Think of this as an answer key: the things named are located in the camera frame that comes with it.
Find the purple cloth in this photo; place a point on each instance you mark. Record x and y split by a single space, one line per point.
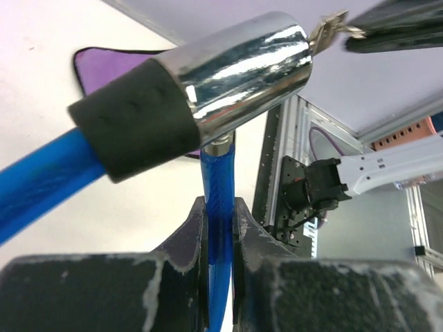
95 67

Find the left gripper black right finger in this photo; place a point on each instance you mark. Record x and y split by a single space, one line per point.
274 290

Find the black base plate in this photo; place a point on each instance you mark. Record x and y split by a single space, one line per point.
283 157

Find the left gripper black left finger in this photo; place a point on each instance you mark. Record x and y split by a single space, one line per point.
162 290

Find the silver cable lock keys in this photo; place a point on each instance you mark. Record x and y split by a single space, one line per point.
328 29

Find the pink plastic basket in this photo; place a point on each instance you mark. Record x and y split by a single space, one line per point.
425 127

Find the blue cable lock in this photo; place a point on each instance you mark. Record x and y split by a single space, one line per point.
192 97

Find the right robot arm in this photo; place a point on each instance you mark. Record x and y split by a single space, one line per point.
325 183

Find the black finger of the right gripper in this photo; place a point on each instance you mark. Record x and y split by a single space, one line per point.
399 14
381 43

